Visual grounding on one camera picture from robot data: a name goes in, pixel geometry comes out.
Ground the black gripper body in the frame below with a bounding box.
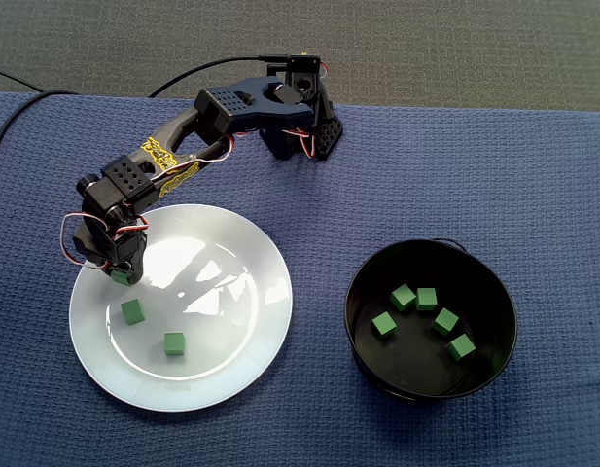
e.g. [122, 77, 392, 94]
[73, 221, 148, 269]

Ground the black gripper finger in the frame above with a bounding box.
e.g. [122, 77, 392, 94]
[129, 242, 146, 286]

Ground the white round plate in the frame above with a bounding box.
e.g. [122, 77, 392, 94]
[68, 202, 295, 413]

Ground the black metal bucket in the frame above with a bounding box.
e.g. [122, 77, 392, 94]
[343, 236, 519, 403]

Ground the blue woven table cloth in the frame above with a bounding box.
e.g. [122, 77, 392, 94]
[0, 90, 600, 467]

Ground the white servo wire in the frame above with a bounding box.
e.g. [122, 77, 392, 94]
[59, 211, 151, 269]

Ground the thick black cable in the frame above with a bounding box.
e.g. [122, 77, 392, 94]
[0, 90, 80, 169]

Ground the thin black cable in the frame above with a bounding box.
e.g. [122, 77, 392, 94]
[0, 66, 45, 93]

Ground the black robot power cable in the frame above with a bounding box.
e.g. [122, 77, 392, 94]
[147, 52, 294, 99]

